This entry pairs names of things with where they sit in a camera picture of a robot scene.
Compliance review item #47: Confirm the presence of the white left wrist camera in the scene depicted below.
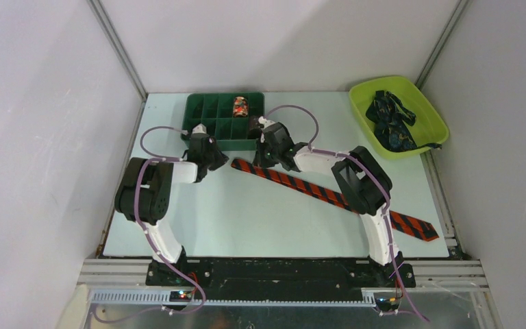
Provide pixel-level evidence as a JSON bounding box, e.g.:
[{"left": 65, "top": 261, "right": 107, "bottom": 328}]
[{"left": 192, "top": 123, "right": 208, "bottom": 135}]

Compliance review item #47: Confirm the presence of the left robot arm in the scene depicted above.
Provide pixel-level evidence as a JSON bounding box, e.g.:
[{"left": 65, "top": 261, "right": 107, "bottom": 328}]
[{"left": 114, "top": 132, "right": 228, "bottom": 286}]

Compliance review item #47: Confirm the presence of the left corner aluminium post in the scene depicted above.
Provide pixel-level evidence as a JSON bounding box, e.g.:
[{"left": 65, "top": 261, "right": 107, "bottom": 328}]
[{"left": 86, "top": 0, "right": 148, "bottom": 101}]

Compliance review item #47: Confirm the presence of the brown patterned rolled tie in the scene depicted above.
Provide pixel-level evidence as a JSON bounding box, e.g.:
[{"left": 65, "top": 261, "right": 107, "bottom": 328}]
[{"left": 247, "top": 116, "right": 264, "bottom": 140}]

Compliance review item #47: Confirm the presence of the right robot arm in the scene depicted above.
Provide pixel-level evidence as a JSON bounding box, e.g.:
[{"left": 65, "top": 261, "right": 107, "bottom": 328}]
[{"left": 247, "top": 117, "right": 415, "bottom": 290}]

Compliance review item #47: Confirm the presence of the lime green plastic bin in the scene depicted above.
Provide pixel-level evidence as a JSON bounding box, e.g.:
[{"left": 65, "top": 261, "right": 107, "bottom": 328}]
[{"left": 348, "top": 75, "right": 449, "bottom": 160}]

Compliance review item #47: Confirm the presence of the right corner aluminium post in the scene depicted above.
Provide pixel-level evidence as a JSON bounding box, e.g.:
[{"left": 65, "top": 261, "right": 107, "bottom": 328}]
[{"left": 414, "top": 0, "right": 471, "bottom": 89}]

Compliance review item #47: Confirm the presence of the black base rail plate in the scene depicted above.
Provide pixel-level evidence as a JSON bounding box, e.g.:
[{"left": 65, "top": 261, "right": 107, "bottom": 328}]
[{"left": 145, "top": 257, "right": 416, "bottom": 302}]

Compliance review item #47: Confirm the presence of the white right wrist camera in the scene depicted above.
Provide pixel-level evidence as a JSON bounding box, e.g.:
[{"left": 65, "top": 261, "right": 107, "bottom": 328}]
[{"left": 257, "top": 117, "right": 276, "bottom": 130}]

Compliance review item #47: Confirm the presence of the navy floral gold tie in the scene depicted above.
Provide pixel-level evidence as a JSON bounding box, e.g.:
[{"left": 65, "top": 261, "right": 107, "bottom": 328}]
[{"left": 366, "top": 90, "right": 442, "bottom": 153}]

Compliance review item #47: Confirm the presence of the orange navy striped tie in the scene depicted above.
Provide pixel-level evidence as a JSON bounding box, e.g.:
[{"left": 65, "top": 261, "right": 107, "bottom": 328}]
[{"left": 231, "top": 158, "right": 440, "bottom": 242}]

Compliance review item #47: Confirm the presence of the green compartment organizer tray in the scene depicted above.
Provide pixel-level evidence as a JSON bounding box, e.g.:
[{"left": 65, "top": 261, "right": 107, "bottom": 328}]
[{"left": 182, "top": 92, "right": 265, "bottom": 151}]

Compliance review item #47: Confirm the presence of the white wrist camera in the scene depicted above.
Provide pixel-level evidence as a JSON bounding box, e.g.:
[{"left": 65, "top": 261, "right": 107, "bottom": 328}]
[
  {"left": 192, "top": 123, "right": 208, "bottom": 135},
  {"left": 257, "top": 117, "right": 276, "bottom": 130}
]

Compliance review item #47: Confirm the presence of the corner aluminium post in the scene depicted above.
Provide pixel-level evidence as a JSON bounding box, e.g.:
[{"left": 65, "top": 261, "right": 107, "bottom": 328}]
[
  {"left": 86, "top": 0, "right": 148, "bottom": 101},
  {"left": 414, "top": 0, "right": 471, "bottom": 89}
]

